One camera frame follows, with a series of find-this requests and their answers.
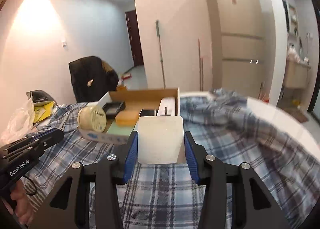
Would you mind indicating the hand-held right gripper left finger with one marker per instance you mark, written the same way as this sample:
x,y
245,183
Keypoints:
x,y
131,159

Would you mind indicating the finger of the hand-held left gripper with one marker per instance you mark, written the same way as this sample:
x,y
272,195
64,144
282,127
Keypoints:
x,y
42,134
51,141

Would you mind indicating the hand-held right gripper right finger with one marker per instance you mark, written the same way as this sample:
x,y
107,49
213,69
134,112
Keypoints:
x,y
190,159

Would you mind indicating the pale green card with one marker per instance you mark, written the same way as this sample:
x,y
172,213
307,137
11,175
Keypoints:
x,y
120,130

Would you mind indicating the white square power adapter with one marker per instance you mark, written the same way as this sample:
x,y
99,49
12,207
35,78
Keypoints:
x,y
160,139

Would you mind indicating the round cream tin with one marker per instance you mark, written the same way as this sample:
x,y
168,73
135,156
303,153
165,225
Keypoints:
x,y
90,119

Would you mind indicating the black rectangular tray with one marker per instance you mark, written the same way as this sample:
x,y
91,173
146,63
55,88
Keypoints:
x,y
113,110

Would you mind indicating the shallow cardboard box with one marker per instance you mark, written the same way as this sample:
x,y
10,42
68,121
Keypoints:
x,y
140,96

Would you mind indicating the person's left hand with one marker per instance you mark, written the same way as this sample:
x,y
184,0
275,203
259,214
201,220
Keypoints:
x,y
22,206

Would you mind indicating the yellow packet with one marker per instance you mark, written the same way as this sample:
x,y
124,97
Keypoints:
x,y
43,112

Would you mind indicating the white plastic bag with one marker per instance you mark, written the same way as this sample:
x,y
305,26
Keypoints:
x,y
17,121

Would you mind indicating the grey bag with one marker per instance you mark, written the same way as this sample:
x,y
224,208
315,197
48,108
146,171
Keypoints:
x,y
41,95

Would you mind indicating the blue plaid cloth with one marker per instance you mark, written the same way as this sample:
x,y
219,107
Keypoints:
x,y
237,149

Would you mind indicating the white long box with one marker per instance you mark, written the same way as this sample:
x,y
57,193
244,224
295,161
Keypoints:
x,y
170,105

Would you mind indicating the black jacket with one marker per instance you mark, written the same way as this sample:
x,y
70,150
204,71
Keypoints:
x,y
87,78

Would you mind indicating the orange cardboard box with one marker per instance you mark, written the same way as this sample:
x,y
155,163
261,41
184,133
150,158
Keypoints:
x,y
122,87

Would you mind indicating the pink broom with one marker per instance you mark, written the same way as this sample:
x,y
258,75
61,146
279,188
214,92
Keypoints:
x,y
200,68

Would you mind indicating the wooden chair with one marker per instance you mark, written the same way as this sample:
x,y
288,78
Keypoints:
x,y
107,66

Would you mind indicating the grey mop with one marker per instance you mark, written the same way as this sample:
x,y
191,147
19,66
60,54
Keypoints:
x,y
160,51

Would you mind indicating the brown floor mat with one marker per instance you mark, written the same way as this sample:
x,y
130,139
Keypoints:
x,y
296,114

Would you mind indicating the dark brown door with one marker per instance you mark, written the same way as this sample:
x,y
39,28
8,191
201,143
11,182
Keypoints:
x,y
135,38

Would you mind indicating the beige refrigerator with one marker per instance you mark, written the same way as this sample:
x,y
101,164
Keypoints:
x,y
237,43

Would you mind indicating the beige sink cabinet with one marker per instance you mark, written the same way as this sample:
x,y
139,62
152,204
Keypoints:
x,y
296,75

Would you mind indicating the pink cloth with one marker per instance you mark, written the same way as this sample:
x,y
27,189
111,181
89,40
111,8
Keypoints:
x,y
293,52

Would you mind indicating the wall niche shelf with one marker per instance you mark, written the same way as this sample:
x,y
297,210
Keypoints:
x,y
291,17

